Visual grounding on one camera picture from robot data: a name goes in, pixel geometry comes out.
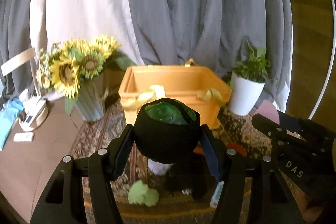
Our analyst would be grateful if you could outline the white remote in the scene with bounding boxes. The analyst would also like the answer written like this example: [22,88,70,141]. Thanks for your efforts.
[13,132,34,142]

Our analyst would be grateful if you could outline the white sheer curtain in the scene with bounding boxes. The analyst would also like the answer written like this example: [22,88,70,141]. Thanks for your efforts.
[30,0,144,65]

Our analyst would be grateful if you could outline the light green soft toy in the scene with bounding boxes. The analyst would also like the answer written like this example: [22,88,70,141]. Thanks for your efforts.
[127,180,159,206]

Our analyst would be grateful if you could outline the round wooden tray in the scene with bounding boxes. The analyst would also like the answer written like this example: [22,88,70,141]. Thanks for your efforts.
[19,96,49,132]

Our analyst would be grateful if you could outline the orange plastic storage bin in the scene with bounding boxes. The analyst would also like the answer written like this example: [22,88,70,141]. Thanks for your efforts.
[118,63,231,129]

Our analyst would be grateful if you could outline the black beanie with green lining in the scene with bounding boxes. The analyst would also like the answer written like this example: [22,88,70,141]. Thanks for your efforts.
[134,98,201,164]

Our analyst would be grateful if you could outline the patterned rug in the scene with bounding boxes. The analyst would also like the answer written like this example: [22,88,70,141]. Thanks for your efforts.
[69,100,316,224]

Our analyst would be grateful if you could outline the wooden chair back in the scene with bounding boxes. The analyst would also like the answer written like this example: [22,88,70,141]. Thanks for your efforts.
[1,48,41,96]

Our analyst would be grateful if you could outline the grey curtain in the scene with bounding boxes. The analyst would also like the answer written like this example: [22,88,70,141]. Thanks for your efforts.
[1,0,293,110]

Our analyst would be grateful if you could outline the lavender fluffy scrunchie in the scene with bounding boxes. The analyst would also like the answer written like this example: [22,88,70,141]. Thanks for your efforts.
[147,159,173,176]

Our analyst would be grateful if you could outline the sunflower bouquet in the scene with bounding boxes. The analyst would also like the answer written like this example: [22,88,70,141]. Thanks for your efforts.
[35,34,135,114]

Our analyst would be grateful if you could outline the blue cloth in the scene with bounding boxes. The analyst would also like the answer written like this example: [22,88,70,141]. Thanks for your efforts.
[0,98,24,151]

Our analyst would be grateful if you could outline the green potted plant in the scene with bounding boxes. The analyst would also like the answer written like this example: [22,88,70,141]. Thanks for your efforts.
[233,41,270,83]

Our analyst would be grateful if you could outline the grey ribbed vase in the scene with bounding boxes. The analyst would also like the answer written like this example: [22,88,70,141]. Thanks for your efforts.
[75,75,105,122]

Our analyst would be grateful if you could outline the white plant pot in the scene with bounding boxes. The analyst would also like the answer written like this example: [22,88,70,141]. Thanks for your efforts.
[228,72,265,116]

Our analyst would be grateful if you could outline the pink soft object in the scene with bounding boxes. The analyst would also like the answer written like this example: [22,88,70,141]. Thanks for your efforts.
[255,100,280,124]

